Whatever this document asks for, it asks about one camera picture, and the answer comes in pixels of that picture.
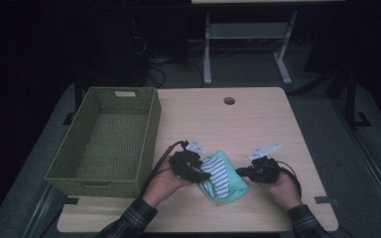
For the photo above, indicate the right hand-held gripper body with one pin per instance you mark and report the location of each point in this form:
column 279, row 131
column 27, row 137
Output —
column 264, row 170

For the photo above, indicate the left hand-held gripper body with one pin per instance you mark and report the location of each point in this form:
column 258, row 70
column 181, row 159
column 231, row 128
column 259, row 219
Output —
column 183, row 163

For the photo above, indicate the mint green garment striped lining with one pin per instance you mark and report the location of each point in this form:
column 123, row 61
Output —
column 231, row 185

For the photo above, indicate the green woven basket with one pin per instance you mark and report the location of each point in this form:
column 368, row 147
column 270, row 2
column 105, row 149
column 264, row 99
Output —
column 112, row 139

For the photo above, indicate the person's right hand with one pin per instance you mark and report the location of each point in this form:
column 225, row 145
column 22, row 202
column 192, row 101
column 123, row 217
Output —
column 284, row 191

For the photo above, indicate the person's left hand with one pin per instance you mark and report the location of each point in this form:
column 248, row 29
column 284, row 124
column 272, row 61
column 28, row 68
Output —
column 162, row 185

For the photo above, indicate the black tape piece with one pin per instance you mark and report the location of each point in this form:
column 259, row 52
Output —
column 71, row 200
column 325, row 200

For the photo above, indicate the black metal stand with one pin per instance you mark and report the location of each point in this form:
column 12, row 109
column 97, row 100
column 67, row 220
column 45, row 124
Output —
column 350, row 99

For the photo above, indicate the metal floor rail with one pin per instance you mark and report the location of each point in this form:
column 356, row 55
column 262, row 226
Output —
column 43, row 211
column 367, row 158

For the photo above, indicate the white metal desk frame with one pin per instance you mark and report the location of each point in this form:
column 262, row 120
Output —
column 207, row 49

